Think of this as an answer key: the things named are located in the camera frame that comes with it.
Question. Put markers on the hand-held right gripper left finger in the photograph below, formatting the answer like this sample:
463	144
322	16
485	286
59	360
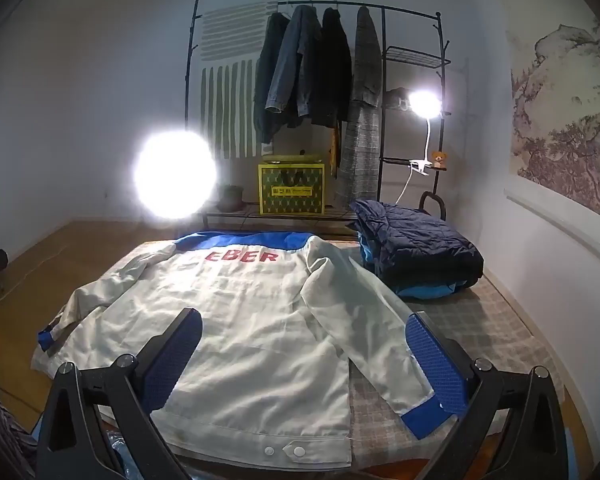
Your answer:
172	360

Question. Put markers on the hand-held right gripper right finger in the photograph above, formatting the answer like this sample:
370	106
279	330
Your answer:
435	360

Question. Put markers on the white and blue jacket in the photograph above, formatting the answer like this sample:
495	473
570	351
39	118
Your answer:
260	320

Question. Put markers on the black metal clothes rack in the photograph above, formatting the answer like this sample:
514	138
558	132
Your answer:
384	85

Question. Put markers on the plaid bed sheet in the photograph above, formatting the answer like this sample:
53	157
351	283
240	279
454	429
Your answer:
485	325

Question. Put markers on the folded light blue garment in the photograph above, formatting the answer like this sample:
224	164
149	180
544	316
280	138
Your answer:
425	293

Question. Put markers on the navy quilted jacket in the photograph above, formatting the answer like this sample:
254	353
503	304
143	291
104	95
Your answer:
415	240

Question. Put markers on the dark plant pot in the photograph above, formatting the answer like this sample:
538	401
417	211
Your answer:
230	199

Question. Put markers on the small teddy bear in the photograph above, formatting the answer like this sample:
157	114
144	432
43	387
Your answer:
438	159

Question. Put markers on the yellow and green patterned box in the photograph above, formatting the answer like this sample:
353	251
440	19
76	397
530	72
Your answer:
291	190

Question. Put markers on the hanging yellow cloth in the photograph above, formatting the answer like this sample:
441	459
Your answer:
335	152

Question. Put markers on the white clip lamp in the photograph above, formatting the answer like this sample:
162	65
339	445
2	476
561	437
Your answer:
426	104

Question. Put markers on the hanging grey plaid coat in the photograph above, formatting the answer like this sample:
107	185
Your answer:
362	110

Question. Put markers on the dark cloth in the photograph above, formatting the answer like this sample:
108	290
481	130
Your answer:
395	97

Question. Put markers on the hanging black coat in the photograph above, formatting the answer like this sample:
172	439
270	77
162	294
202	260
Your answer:
335	70

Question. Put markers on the hanging dark jacket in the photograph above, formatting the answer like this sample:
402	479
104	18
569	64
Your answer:
271	60

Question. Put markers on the hanging denim jacket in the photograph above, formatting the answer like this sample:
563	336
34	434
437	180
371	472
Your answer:
295	60

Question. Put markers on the wooden bed frame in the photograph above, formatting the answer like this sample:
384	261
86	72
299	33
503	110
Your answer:
380	472

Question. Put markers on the black metal bed rail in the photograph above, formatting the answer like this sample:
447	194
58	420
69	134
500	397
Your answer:
432	197

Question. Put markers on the green striped wall poster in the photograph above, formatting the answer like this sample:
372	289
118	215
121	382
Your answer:
225	105

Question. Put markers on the landscape wall painting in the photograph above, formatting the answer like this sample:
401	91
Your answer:
570	110

